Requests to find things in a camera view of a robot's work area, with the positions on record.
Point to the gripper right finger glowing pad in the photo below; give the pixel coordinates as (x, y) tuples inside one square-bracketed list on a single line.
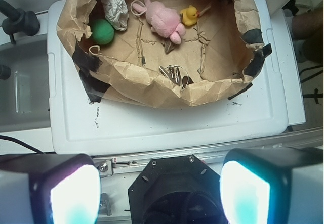
[(277, 185)]

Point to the white plastic bin lid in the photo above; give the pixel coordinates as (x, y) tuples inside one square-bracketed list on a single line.
[(113, 128)]

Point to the brown paper bag tray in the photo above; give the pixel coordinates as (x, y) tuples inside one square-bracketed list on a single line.
[(223, 53)]

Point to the black clamp knob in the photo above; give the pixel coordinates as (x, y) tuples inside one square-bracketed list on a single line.
[(18, 20)]

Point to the metal keys bunch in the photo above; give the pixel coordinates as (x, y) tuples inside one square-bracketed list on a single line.
[(177, 75)]

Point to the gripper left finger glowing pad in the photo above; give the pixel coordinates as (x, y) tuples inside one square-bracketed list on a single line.
[(49, 188)]

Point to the small brown feather piece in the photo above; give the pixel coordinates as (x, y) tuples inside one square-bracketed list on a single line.
[(168, 46)]

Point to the pink plush bunny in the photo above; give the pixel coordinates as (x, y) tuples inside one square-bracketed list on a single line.
[(164, 21)]

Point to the black octagonal mount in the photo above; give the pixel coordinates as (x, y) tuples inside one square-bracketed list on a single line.
[(176, 190)]

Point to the crumpled white paper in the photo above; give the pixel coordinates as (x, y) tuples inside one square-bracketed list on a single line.
[(116, 13)]

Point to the yellow rubber duck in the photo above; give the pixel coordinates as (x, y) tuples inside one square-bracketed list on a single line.
[(189, 15)]

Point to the green ball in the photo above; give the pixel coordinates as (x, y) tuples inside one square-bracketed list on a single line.
[(102, 31)]

